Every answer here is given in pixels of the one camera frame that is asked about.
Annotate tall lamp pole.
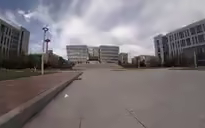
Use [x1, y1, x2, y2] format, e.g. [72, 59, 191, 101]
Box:
[40, 26, 50, 76]

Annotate grey stone kerb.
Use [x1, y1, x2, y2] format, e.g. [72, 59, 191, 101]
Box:
[0, 71, 84, 128]

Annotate row of trees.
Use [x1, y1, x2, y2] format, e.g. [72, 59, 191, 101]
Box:
[0, 52, 73, 71]

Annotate low building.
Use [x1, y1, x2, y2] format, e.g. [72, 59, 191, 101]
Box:
[131, 54, 157, 68]

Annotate white multi-storey building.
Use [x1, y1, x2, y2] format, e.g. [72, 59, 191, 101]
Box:
[153, 15, 205, 67]

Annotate wide stone stairs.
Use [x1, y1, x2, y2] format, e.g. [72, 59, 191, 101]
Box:
[71, 62, 125, 71]

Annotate row of bushes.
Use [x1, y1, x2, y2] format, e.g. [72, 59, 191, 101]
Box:
[121, 55, 205, 69]

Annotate grass strip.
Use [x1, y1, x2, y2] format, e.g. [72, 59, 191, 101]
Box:
[0, 68, 44, 83]

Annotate white glass-fronted building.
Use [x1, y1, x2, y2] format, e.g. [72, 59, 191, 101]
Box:
[65, 44, 120, 65]

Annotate grey concrete pavement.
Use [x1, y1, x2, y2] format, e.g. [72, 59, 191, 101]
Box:
[22, 68, 205, 128]

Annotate grey multi-storey building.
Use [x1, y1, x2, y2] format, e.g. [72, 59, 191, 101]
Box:
[0, 13, 31, 58]

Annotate red brick paved area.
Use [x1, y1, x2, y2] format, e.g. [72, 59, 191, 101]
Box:
[0, 71, 81, 123]

